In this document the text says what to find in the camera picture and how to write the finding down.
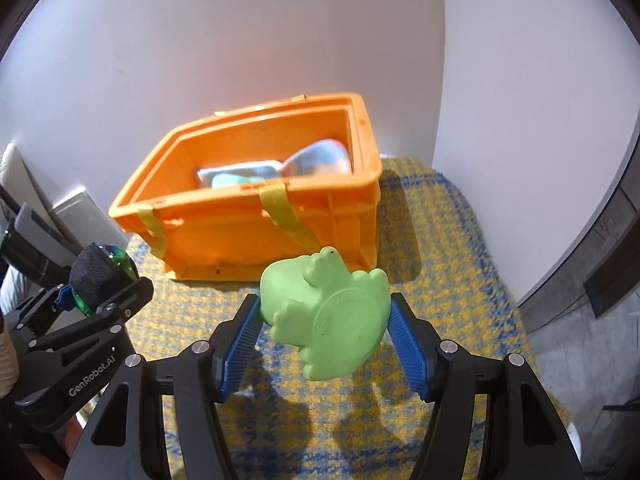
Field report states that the black round ball toy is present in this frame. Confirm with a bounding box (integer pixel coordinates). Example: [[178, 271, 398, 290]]
[[70, 243, 139, 316]]

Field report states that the green rubber frog toy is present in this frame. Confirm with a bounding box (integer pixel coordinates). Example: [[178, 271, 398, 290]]
[[259, 246, 390, 382]]

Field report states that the teal plush flower toy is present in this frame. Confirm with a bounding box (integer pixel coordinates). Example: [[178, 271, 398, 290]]
[[210, 172, 265, 188]]

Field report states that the person's left hand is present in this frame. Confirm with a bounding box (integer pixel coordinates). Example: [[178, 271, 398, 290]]
[[64, 416, 84, 457]]

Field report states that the yellow blue woven blanket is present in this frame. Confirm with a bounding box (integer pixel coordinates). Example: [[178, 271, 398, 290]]
[[81, 155, 574, 480]]

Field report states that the orange plastic storage crate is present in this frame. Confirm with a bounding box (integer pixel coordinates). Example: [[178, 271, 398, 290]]
[[108, 92, 383, 282]]

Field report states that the pastel patterned baby blanket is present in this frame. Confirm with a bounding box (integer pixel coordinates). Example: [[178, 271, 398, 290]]
[[196, 139, 352, 188]]

